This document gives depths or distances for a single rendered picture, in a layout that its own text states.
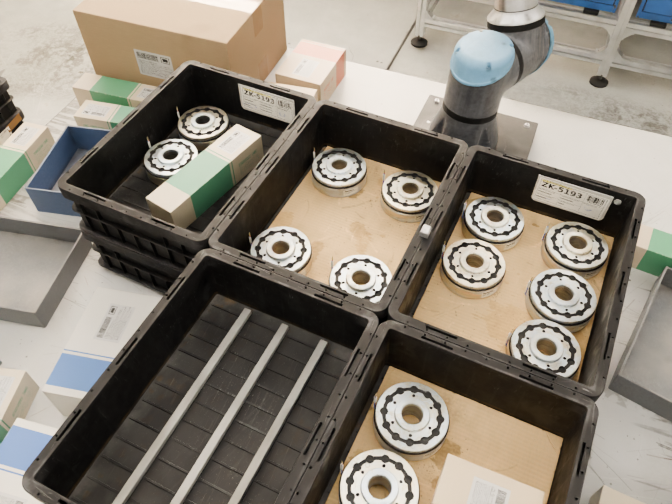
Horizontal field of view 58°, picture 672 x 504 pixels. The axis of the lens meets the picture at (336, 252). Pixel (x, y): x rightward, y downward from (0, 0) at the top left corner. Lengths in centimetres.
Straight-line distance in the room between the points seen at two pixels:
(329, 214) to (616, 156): 72
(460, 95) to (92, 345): 82
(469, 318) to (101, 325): 60
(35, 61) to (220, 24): 188
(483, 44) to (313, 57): 47
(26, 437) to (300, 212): 56
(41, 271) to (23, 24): 238
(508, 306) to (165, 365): 55
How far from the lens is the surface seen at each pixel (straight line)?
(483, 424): 92
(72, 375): 106
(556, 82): 297
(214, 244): 95
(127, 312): 109
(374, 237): 108
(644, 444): 113
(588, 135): 157
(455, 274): 100
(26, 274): 133
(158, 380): 96
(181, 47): 150
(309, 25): 320
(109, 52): 165
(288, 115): 124
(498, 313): 101
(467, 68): 125
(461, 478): 80
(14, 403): 112
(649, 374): 119
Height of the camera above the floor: 165
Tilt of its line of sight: 52 degrees down
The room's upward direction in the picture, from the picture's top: 1 degrees counter-clockwise
